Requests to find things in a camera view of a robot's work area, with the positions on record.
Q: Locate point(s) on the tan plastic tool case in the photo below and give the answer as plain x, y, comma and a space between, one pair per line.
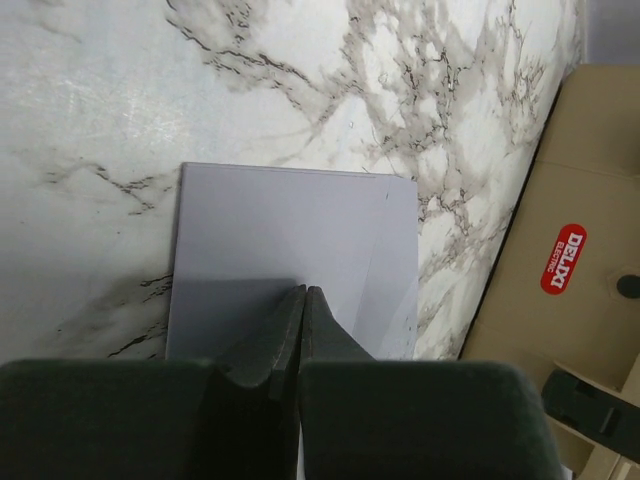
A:
562, 302

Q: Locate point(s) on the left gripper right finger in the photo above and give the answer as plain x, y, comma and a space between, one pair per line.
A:
425, 420

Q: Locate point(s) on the grey envelope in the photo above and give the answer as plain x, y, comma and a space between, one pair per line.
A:
246, 236

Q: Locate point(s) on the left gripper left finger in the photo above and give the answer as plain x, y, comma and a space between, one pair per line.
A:
150, 415

